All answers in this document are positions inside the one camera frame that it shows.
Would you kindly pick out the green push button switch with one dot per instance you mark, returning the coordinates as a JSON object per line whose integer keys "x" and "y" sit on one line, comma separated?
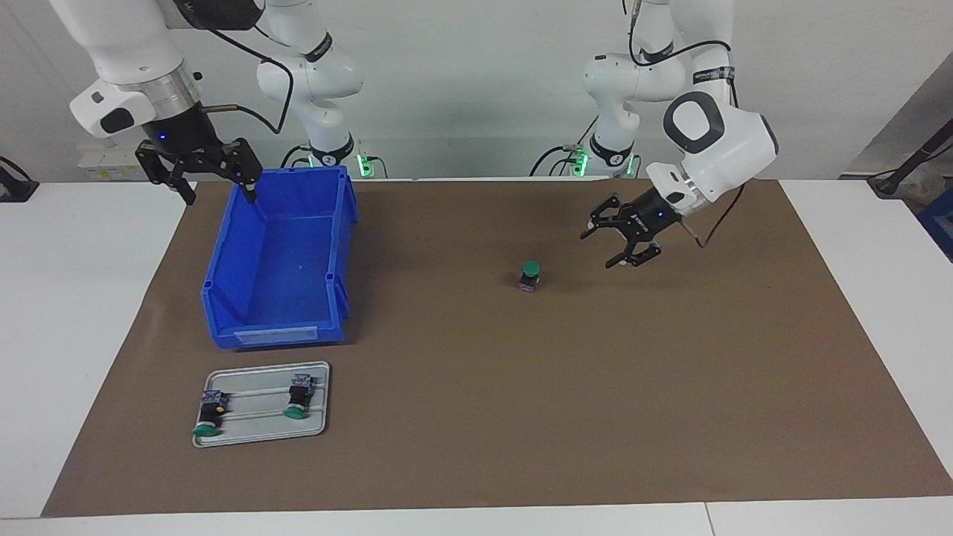
{"x": 210, "y": 411}
{"x": 529, "y": 272}
{"x": 299, "y": 396}

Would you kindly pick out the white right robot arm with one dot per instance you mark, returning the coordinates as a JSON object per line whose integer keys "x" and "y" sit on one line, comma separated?
{"x": 126, "y": 45}

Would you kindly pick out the brown table mat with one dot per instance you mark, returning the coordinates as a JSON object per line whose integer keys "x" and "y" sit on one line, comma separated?
{"x": 595, "y": 387}

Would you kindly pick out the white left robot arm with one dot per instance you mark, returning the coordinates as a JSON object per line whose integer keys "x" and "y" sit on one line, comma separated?
{"x": 737, "y": 145}

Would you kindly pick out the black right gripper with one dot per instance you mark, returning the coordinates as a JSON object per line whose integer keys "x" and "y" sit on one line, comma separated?
{"x": 182, "y": 138}

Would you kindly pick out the green lit base connector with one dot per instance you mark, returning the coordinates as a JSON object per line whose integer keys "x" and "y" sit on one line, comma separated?
{"x": 575, "y": 162}
{"x": 365, "y": 164}

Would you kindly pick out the dark blue crate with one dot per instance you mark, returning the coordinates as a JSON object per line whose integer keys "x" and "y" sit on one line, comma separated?
{"x": 939, "y": 223}

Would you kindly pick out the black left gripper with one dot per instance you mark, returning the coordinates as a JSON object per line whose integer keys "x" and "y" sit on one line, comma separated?
{"x": 654, "y": 216}

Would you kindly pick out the black clamp mount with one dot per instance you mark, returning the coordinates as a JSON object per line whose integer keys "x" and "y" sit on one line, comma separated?
{"x": 15, "y": 186}

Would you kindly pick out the black tripod leg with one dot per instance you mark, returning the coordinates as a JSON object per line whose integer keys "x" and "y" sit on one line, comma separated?
{"x": 912, "y": 160}

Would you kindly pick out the blue plastic storage bin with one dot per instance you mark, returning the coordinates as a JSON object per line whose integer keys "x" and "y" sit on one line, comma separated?
{"x": 290, "y": 275}

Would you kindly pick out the white wall box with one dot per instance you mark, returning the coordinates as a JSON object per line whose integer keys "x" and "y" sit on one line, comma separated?
{"x": 104, "y": 160}

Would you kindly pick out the grey metal tray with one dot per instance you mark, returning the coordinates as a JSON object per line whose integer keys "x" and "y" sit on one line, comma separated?
{"x": 313, "y": 428}

